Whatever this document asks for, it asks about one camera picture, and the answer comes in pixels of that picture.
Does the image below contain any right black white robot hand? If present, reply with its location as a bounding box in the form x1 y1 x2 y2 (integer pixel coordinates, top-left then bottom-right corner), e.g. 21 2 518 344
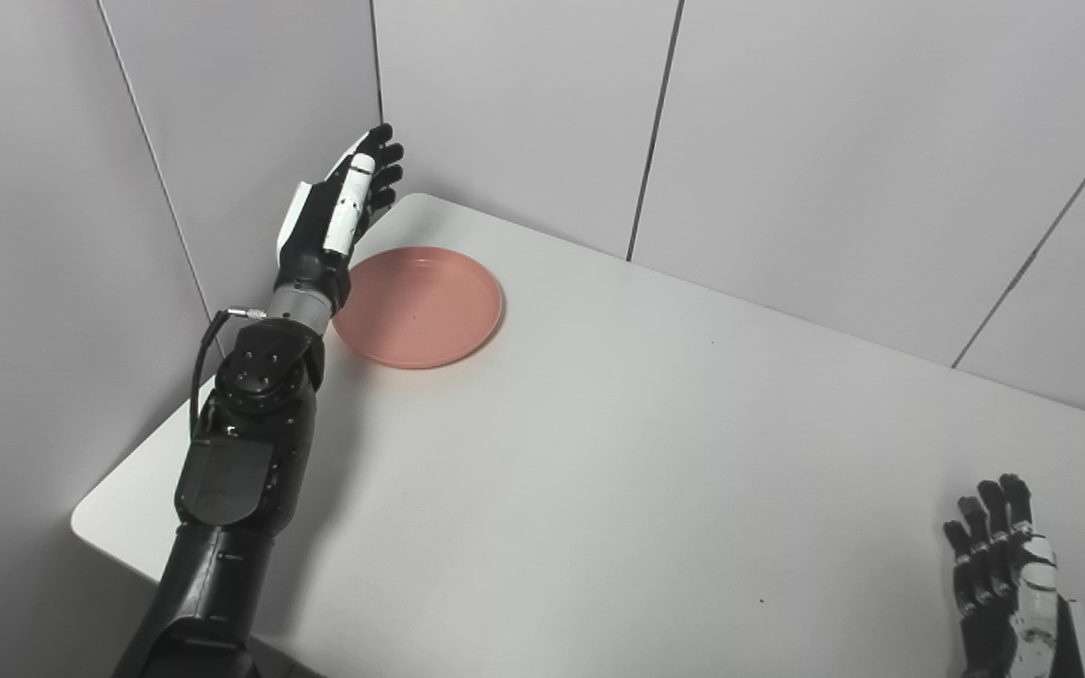
943 474 1085 678

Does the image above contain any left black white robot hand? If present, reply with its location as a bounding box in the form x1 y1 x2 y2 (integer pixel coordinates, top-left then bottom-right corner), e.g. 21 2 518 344
274 123 405 316

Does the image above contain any pink round plate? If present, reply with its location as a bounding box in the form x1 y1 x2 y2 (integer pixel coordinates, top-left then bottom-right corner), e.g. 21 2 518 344
332 247 505 370

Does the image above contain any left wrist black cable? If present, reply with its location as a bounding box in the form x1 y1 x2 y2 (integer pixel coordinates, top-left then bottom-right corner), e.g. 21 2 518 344
189 306 267 439

